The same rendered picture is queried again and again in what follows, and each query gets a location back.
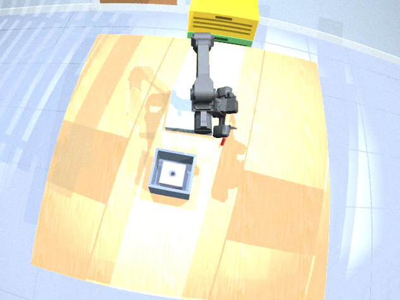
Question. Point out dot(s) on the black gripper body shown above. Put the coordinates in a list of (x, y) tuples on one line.
[(221, 130)]

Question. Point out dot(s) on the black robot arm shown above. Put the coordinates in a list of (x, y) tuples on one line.
[(203, 96)]

